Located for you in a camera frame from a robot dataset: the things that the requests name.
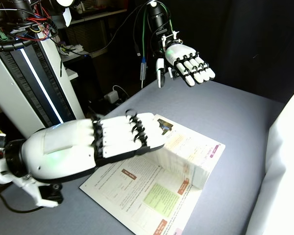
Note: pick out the background shelf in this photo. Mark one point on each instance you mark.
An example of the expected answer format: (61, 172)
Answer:
(93, 17)

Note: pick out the grey table cloth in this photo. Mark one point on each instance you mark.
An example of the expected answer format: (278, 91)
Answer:
(223, 110)

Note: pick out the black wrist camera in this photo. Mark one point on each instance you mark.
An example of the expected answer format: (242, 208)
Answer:
(174, 73)

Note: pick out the white cloth backdrop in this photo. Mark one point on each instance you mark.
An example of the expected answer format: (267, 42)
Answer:
(284, 171)

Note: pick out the printed textbook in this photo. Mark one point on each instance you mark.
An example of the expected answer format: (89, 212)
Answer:
(149, 203)

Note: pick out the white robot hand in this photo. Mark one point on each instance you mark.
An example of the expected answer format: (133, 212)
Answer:
(181, 52)
(71, 147)

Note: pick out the white power adapter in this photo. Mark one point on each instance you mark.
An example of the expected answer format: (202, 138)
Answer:
(112, 96)

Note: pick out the white paper tag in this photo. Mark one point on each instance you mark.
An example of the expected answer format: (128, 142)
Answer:
(67, 16)

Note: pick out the white robot body column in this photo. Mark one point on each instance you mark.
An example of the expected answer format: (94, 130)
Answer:
(14, 98)

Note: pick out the black curtain backdrop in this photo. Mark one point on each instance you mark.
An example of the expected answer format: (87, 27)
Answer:
(247, 36)

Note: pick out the blue white hanging connector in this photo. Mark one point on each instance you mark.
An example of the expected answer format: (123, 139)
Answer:
(143, 69)

